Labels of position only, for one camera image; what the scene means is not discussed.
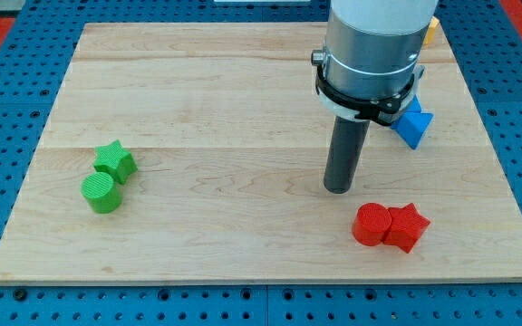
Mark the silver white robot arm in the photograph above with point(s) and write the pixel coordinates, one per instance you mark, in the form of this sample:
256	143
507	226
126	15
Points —
367	68

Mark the green star block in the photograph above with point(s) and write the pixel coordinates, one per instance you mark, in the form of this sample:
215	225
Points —
116	161

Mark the red star block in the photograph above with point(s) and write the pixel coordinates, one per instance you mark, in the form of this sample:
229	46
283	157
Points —
407	227

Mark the light wooden board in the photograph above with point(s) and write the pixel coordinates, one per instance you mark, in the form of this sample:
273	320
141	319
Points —
230	141

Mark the dark grey cylindrical pointer rod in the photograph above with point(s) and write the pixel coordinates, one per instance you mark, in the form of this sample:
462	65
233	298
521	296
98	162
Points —
344	153

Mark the red cylinder block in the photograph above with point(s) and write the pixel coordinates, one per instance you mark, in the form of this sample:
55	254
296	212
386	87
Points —
371	224

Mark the blue triangular block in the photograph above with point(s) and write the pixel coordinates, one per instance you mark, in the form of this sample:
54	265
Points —
413	124

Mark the green cylinder block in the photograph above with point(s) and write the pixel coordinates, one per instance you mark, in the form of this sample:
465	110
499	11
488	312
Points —
101	193

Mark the yellow block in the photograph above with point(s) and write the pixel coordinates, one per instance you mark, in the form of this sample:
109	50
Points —
431	31

